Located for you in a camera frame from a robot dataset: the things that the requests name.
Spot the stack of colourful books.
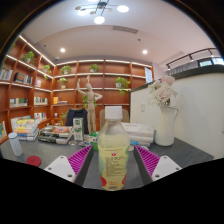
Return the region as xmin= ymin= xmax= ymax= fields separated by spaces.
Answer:
xmin=11 ymin=115 xmax=42 ymax=142

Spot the stack of white tissue packs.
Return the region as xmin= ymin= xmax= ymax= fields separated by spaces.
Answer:
xmin=121 ymin=122 xmax=156 ymax=148

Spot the black track light rail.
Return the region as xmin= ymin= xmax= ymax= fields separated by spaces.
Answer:
xmin=165 ymin=47 xmax=219 ymax=70

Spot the flat round red coaster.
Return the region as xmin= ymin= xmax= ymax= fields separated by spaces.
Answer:
xmin=25 ymin=155 xmax=43 ymax=168

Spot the ceiling air vent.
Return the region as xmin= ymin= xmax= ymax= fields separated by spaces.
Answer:
xmin=112 ymin=25 xmax=139 ymax=35

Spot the wooden shelf unit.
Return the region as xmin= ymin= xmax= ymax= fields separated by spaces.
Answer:
xmin=0 ymin=34 xmax=155 ymax=141

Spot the clear bottle with yellow drink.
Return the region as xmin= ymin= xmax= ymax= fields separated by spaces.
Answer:
xmin=97 ymin=105 xmax=131 ymax=192

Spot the window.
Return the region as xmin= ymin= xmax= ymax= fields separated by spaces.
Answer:
xmin=198 ymin=57 xmax=224 ymax=68

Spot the grey curtain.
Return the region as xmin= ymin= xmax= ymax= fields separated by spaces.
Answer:
xmin=168 ymin=61 xmax=201 ymax=76

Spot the stack of dark books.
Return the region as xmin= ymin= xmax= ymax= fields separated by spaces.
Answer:
xmin=37 ymin=125 xmax=75 ymax=145

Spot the wooden artist mannequin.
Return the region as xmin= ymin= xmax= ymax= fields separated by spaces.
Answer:
xmin=75 ymin=75 xmax=103 ymax=134

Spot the tall green white carton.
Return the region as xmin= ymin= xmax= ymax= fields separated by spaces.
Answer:
xmin=72 ymin=117 xmax=85 ymax=142

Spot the branched ceiling lamp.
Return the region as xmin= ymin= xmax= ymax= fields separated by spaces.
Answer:
xmin=74 ymin=0 xmax=130 ymax=25

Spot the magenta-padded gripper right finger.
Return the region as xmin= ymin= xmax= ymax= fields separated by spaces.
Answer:
xmin=133 ymin=144 xmax=183 ymax=186

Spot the white wall poster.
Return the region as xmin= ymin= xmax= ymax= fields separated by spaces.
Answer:
xmin=144 ymin=66 xmax=154 ymax=84

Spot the pink white flower bouquet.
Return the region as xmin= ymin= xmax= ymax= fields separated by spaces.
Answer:
xmin=146 ymin=75 xmax=178 ymax=108

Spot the white ceramic jug vase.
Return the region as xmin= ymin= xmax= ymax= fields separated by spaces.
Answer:
xmin=154 ymin=105 xmax=179 ymax=147

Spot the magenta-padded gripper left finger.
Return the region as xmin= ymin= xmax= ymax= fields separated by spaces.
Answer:
xmin=43 ymin=144 xmax=95 ymax=187

